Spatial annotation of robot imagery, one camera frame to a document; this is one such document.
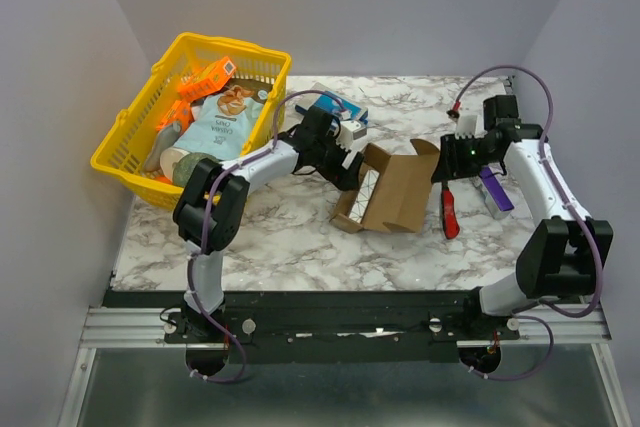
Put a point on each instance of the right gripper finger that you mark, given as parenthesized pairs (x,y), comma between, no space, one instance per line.
(442,171)
(464,172)

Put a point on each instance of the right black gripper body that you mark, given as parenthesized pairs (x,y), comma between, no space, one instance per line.
(447,159)

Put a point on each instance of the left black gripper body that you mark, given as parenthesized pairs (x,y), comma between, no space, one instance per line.
(331,157)

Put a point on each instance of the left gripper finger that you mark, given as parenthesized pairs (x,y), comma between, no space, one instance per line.
(354,172)
(344,181)

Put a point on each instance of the white patterned box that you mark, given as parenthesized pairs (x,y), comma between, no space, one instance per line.
(364,196)

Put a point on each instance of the red black utility knife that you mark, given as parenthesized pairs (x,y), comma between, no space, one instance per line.
(449,222)

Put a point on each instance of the brown cardboard express box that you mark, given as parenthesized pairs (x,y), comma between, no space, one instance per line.
(399,198)

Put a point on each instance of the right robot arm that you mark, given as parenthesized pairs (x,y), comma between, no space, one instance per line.
(566,254)

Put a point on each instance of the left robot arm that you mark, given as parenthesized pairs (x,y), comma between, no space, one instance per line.
(210,210)

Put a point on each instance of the purple silver box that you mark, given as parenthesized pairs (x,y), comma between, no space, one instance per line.
(494,196)

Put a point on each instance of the blue razor box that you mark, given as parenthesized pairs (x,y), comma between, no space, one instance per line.
(333,103)

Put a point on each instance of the orange snack box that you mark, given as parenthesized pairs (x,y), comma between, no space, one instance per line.
(208,80)

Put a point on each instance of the light blue chips bag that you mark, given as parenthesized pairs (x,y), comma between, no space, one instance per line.
(226,120)

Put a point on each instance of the green melon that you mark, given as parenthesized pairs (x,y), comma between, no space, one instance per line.
(184,168)

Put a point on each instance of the orange packet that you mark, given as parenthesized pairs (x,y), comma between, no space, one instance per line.
(180,112)

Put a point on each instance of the white round jar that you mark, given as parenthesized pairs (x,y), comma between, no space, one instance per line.
(169,159)

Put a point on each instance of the beige bottle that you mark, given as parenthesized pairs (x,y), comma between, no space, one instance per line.
(165,138)

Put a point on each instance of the yellow plastic basket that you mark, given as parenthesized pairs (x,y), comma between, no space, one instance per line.
(122,152)

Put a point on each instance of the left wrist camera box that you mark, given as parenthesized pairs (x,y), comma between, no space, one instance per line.
(352,134)

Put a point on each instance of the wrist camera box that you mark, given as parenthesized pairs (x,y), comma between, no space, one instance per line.
(467,126)
(352,134)

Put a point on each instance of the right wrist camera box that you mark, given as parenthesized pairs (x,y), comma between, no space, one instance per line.
(467,126)

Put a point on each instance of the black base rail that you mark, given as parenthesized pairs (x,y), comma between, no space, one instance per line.
(278,327)

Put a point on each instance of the aluminium frame rail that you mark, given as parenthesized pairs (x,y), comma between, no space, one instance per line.
(122,328)

